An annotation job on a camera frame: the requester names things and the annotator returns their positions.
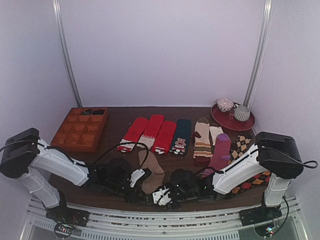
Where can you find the right aluminium frame post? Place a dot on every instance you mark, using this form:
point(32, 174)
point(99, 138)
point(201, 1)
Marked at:
point(260, 50)

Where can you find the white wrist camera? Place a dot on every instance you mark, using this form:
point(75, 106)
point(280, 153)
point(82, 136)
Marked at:
point(161, 198)
point(135, 176)

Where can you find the red orange argyle sock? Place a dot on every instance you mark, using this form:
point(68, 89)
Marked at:
point(261, 179)

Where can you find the beige brown striped sock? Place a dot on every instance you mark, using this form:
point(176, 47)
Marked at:
point(202, 151)

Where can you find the white patterned bowl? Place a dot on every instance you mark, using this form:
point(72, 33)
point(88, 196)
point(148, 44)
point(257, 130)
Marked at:
point(224, 104)

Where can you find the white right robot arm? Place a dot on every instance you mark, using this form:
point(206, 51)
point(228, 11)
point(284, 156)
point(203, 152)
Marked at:
point(271, 152)

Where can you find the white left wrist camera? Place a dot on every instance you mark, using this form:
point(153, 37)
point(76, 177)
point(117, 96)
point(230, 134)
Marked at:
point(135, 176)

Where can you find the red sock spotted cuff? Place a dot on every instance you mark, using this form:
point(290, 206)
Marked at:
point(164, 138)

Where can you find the wooden compartment tray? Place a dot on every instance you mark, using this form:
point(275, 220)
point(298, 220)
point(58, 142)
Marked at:
point(81, 133)

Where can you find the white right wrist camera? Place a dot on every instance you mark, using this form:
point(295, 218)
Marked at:
point(161, 198)

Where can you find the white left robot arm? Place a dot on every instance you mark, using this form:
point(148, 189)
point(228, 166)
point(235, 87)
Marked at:
point(25, 156)

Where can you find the red round plate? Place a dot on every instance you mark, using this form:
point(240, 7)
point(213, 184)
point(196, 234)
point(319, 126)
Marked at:
point(227, 119)

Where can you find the cream short sock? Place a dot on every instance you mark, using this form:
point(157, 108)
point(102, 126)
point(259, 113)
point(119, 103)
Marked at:
point(214, 132)

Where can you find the red sock beige cuff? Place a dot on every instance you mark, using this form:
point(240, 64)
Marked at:
point(151, 131)

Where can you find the magenta purple sock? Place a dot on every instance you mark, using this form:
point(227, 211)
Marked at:
point(221, 155)

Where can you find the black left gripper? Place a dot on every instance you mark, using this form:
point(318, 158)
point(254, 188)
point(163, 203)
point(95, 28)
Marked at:
point(133, 197)

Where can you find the left aluminium frame post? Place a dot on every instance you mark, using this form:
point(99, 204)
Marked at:
point(65, 52)

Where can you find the aluminium frame post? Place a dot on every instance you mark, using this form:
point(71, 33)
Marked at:
point(260, 50)
point(65, 52)

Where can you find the grey striped mug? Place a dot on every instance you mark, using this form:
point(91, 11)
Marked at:
point(242, 113)

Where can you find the brown argyle sock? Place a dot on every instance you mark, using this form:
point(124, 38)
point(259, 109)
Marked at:
point(239, 146)

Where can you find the tan ribbed sock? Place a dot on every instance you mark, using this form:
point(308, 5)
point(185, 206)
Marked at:
point(156, 178)

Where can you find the striped rolled sock in tray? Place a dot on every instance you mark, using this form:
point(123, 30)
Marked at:
point(87, 112)

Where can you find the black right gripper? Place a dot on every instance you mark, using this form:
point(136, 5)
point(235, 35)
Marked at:
point(179, 185)

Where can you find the red sock white cuff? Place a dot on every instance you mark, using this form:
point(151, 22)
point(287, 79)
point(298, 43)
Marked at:
point(133, 135)

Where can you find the dark green monkey sock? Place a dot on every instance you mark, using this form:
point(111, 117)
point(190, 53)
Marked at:
point(181, 138)

